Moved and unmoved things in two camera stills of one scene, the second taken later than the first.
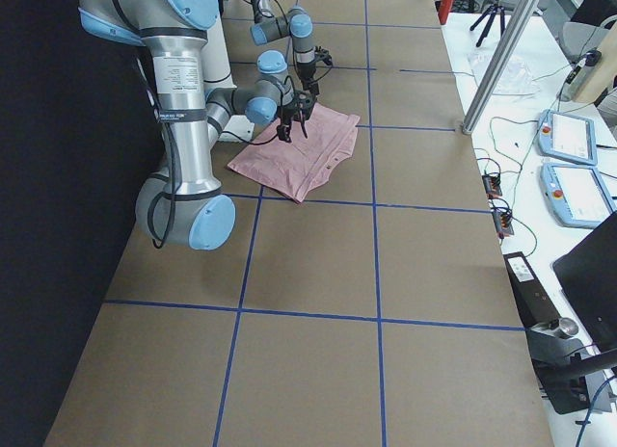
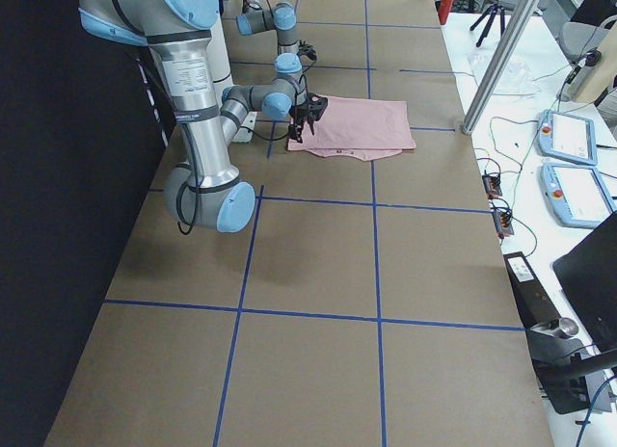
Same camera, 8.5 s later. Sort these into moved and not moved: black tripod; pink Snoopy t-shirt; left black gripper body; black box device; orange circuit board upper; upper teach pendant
Moved: left black gripper body; pink Snoopy t-shirt
Not moved: black tripod; black box device; orange circuit board upper; upper teach pendant
